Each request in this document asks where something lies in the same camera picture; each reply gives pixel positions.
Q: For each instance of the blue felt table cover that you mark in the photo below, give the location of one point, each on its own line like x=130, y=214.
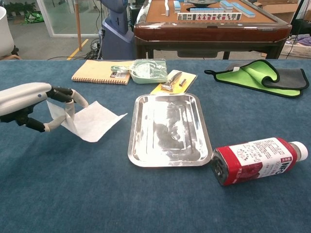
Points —
x=73, y=182

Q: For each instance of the brown mahjong table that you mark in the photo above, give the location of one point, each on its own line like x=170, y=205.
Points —
x=206, y=34

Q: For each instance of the cardboard box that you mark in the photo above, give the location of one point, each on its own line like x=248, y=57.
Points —
x=281, y=11

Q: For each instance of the white chair with wooden legs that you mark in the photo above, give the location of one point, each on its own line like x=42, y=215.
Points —
x=5, y=31

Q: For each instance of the packaged green mini dustpan set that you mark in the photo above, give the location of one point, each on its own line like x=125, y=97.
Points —
x=148, y=71

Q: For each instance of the white plastic basket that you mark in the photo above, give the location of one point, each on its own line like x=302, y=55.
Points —
x=298, y=51

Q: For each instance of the silver metal tray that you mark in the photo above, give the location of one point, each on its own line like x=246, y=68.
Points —
x=167, y=131

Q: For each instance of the kraft spiral notebook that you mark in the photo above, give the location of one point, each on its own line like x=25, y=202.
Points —
x=97, y=71

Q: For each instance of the razor on yellow card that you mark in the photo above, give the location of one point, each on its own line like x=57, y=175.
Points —
x=188, y=77

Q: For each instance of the green bag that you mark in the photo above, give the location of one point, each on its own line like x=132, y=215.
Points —
x=34, y=17

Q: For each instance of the black case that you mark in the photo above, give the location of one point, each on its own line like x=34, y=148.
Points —
x=302, y=26

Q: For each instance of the green and grey microfiber cloth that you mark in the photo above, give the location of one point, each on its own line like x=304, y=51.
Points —
x=243, y=77

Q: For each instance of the blue-backed mahjong tile stack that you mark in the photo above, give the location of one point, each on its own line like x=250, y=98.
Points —
x=206, y=10
x=244, y=10
x=226, y=4
x=177, y=6

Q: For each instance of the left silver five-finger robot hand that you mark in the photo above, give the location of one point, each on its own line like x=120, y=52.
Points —
x=22, y=99

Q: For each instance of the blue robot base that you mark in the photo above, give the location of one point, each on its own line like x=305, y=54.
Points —
x=116, y=41

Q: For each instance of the purple cloth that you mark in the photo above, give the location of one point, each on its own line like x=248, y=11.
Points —
x=306, y=40

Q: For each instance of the wooden pole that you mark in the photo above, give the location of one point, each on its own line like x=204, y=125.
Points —
x=78, y=29

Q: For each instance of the white standing mahjong tile bar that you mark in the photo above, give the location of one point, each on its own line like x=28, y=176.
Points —
x=166, y=7

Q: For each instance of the face-up mahjong tile row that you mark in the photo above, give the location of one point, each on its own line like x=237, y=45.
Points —
x=209, y=16

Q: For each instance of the red juice bottle white cap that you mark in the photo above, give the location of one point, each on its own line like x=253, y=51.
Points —
x=255, y=157

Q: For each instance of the dark green potted plants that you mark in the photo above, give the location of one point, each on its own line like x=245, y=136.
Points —
x=19, y=7

